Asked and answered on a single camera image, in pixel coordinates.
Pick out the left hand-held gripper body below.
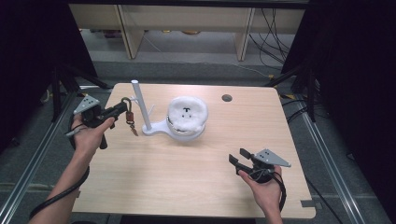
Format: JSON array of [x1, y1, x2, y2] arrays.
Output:
[[72, 94, 108, 150]]

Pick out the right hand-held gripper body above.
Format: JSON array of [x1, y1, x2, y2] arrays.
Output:
[[247, 147, 292, 185]]

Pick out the white jewellery stand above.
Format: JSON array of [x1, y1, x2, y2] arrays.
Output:
[[125, 79, 207, 144]]

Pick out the white fluffy plush pouch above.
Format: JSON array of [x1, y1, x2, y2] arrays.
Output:
[[166, 95, 209, 133]]

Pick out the person's left hand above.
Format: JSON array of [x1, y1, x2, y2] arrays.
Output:
[[70, 113, 117, 155]]

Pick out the person's right hand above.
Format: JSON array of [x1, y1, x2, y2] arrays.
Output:
[[237, 165, 284, 217]]

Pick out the black tripod stand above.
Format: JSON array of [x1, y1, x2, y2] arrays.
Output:
[[49, 60, 111, 123], [264, 62, 321, 123]]

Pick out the grey tape strip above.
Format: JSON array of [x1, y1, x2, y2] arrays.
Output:
[[300, 199, 323, 210]]

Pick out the dark curtain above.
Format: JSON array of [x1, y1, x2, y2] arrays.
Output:
[[0, 0, 98, 153], [281, 0, 396, 223]]

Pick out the beige wooden shelf unit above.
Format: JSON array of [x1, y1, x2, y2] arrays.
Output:
[[68, 3, 306, 62]]

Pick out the grey strap loop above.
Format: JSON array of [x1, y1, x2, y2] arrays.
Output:
[[64, 126, 83, 138]]

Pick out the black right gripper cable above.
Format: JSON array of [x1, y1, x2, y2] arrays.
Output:
[[269, 171, 288, 213]]

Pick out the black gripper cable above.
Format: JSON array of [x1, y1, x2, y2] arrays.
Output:
[[269, 171, 288, 213], [29, 114, 92, 220]]

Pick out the aluminium floor rail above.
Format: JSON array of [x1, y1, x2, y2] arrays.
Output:
[[294, 95, 367, 224], [0, 91, 79, 224]]

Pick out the white floor cable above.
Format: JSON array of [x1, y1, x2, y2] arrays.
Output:
[[231, 62, 276, 79]]

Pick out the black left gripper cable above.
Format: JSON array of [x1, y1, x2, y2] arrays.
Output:
[[29, 114, 92, 220]]

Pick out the bundle of black floor cables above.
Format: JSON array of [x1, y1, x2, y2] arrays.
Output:
[[247, 7, 296, 72]]

